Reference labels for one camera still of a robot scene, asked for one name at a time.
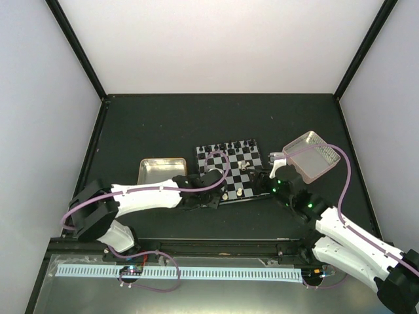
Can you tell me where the light blue cable duct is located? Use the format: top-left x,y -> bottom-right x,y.
55,264 -> 303,283

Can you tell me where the black aluminium frame right post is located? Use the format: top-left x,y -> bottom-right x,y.
333,0 -> 398,101

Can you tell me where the black and silver chessboard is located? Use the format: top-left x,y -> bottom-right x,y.
194,139 -> 265,204

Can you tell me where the purple cable loop front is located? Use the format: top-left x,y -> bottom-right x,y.
107,247 -> 181,294

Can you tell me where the black aluminium frame left post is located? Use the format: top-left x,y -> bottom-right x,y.
45,0 -> 107,101

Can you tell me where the black aluminium frame post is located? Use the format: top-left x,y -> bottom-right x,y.
333,0 -> 398,101
45,0 -> 107,101

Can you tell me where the small green circuit board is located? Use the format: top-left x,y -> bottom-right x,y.
119,266 -> 143,275

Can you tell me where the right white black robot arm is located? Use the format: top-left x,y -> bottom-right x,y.
249,166 -> 418,313

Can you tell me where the gold metal tin tray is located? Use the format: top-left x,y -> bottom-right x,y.
137,158 -> 187,184

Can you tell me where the pink metal tin tray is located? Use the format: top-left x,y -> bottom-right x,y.
282,131 -> 340,184

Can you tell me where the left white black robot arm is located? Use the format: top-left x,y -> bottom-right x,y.
62,169 -> 228,261

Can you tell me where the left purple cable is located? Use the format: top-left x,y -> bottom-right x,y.
59,150 -> 230,232

